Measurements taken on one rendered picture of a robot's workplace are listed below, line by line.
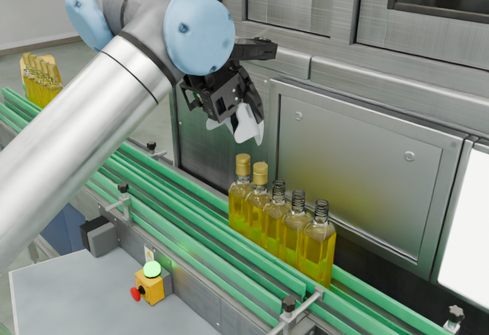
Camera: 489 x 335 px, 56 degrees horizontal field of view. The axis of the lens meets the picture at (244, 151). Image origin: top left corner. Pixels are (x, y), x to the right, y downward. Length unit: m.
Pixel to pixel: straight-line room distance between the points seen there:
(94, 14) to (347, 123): 0.63
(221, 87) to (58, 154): 0.31
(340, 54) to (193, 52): 0.62
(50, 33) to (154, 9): 6.59
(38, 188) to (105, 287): 0.97
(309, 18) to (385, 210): 0.46
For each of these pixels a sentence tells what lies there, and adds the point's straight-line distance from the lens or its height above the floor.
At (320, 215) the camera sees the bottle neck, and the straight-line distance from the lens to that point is 0.98.
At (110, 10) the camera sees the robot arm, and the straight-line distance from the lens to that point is 0.54.
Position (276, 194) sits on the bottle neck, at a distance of 1.03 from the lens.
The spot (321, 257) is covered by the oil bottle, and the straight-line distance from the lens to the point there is 1.02.
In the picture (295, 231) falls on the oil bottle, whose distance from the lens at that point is 1.02.
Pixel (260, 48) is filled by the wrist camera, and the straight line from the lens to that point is 0.73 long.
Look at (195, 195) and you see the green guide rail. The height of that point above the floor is 0.93.
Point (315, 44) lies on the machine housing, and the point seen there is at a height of 1.42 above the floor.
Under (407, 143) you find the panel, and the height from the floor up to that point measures 1.27.
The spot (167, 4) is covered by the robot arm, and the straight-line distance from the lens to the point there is 0.46.
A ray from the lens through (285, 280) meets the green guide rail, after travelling 1.07.
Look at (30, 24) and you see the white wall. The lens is 6.93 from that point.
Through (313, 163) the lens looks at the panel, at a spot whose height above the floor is 1.14.
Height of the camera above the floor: 1.68
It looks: 28 degrees down
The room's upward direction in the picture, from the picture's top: straight up
